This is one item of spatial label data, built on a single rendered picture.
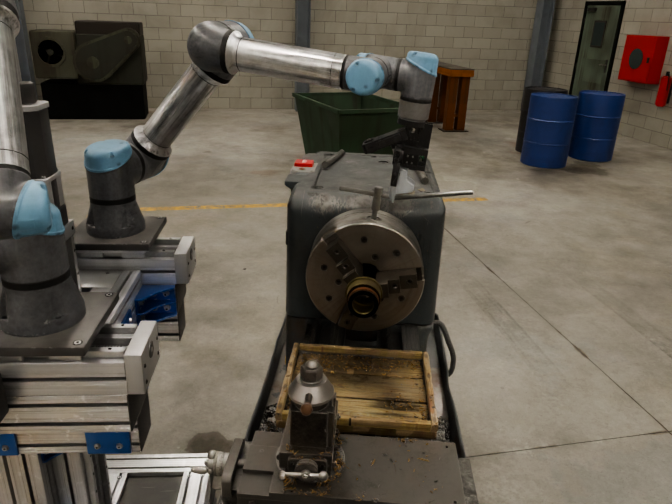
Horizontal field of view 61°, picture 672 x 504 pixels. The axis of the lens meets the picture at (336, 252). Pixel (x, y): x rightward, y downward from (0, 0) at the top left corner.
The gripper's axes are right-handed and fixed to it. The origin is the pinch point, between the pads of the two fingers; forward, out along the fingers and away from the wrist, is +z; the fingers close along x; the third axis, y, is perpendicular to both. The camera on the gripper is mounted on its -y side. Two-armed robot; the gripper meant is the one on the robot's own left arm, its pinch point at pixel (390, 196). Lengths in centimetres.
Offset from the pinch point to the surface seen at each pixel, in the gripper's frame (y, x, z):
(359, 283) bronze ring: -3.6, -15.6, 18.4
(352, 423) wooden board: 1, -39, 41
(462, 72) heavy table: 59, 839, 24
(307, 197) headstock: -23.5, 11.8, 7.7
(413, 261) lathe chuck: 8.6, -3.4, 15.2
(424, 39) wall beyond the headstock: -12, 1070, -12
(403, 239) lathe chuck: 5.1, -3.7, 9.6
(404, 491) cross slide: 12, -65, 32
